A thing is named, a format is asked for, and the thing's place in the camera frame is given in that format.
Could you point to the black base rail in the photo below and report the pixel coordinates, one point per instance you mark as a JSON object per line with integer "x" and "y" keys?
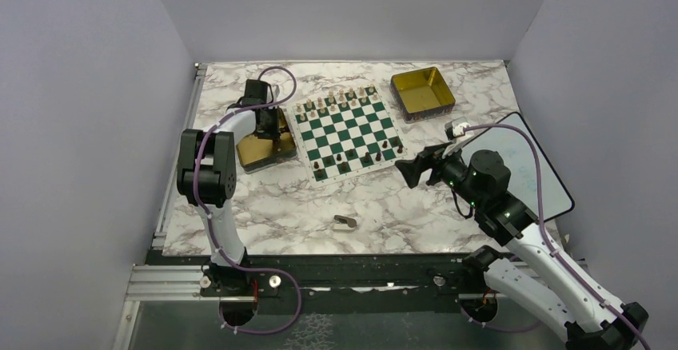
{"x": 345, "y": 284}

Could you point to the empty gold tin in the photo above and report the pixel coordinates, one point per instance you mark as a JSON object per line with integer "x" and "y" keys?
{"x": 422, "y": 94}

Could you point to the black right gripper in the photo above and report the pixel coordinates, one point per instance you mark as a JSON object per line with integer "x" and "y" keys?
{"x": 412, "y": 169}

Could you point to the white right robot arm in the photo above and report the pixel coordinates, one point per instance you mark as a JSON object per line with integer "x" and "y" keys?
{"x": 564, "y": 297}

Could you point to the green white chess board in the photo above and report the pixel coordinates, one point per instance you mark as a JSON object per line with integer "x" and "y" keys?
{"x": 317, "y": 140}

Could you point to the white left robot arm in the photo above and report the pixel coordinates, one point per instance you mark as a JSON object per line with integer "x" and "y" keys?
{"x": 206, "y": 167}

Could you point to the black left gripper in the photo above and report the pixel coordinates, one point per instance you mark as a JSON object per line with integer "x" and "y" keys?
{"x": 273, "y": 131}

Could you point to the gold tin with dark pieces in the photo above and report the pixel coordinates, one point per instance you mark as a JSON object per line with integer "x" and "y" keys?
{"x": 256, "y": 154}

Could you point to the white tablet with black frame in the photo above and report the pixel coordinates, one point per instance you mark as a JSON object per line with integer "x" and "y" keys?
{"x": 518, "y": 157}

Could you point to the light wooden chess pieces row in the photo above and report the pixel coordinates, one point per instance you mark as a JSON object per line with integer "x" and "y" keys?
{"x": 364, "y": 103}

